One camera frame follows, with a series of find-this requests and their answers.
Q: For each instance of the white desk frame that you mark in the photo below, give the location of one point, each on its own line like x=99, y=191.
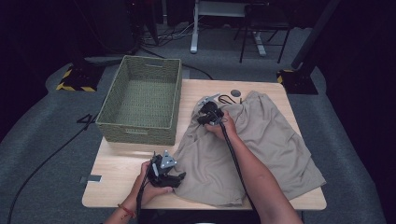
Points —
x=194, y=31

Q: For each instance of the beige shorts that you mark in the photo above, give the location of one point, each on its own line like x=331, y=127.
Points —
x=264, y=140

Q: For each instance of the black yellow striped stand base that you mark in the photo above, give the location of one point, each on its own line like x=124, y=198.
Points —
x=299, y=82
x=79, y=79

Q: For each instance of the black metal chair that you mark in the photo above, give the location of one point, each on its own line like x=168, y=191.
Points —
x=264, y=21

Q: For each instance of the grey tape piece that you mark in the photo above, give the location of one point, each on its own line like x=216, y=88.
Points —
x=93, y=178

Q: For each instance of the grey round table grommet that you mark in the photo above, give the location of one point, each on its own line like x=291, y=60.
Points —
x=235, y=93

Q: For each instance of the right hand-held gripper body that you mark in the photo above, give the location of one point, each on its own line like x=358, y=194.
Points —
x=210, y=109

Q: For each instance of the dark slanted stand post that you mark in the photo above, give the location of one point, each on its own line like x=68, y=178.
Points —
x=314, y=34

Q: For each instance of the green woven basket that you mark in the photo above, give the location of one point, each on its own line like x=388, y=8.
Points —
x=146, y=102

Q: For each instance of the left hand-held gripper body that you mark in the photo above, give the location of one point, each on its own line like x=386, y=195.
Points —
x=162, y=169

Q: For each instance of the person's left hand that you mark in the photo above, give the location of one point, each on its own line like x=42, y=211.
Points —
x=146, y=193

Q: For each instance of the person's right hand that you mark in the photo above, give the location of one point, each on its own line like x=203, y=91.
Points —
x=225, y=130

